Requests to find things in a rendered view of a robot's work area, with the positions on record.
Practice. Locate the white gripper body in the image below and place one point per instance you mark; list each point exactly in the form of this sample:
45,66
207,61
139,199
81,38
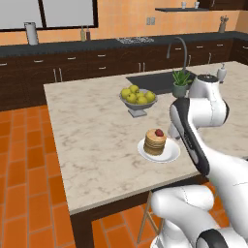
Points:
173,131

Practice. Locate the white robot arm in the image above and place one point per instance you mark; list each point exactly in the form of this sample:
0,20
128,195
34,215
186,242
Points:
206,113

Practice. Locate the red strawberry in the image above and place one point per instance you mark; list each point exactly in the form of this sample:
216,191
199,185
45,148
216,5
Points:
159,132

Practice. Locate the brown pancake stack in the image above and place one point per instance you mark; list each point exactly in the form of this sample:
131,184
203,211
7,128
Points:
155,145

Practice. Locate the dark wooden counter base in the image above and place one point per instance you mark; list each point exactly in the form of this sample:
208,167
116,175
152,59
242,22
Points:
97,213

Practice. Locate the white round plate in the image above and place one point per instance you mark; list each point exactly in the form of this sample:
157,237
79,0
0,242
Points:
171,155

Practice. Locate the grey footed fruit bowl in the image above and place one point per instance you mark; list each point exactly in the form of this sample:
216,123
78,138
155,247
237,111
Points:
138,108

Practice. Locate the yellow-green apple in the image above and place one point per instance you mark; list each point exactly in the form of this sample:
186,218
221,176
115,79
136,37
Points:
149,96
140,94
126,93
141,100
131,98
134,88

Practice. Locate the green plant in grey pot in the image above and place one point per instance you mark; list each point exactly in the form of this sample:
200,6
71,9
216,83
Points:
180,84

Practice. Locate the dark sink basin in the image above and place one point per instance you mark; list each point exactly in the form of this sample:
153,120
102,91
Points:
151,82

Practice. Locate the white soap dispenser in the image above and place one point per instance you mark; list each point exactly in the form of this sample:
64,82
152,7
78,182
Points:
222,73

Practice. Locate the grey curved tap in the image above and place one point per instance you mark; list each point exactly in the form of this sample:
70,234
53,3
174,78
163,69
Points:
184,48

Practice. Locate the pale wooden stool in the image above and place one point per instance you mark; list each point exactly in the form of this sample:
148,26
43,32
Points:
145,219

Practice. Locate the grey speckled hob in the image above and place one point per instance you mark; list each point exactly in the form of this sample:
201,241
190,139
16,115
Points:
135,40

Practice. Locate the dark wooden cupboard run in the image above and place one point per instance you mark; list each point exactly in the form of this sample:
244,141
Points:
80,66

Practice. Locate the grey pot with tools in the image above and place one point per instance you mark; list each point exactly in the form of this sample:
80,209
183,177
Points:
222,26

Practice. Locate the white cup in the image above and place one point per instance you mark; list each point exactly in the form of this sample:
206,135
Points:
197,5
183,5

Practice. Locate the dark brown bottle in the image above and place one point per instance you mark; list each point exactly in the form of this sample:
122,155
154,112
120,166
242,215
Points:
88,34

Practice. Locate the pale green bottle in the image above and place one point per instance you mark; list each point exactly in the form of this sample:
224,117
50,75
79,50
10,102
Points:
83,35

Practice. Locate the black framed window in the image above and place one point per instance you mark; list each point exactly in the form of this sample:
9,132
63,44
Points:
48,13

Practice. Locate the grey wall socket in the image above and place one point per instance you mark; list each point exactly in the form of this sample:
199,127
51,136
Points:
150,21

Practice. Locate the dark wall shelf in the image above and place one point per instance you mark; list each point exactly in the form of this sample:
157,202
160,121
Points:
180,9

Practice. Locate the dark wooden wall cupboard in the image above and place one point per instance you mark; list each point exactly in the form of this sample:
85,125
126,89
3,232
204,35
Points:
226,4

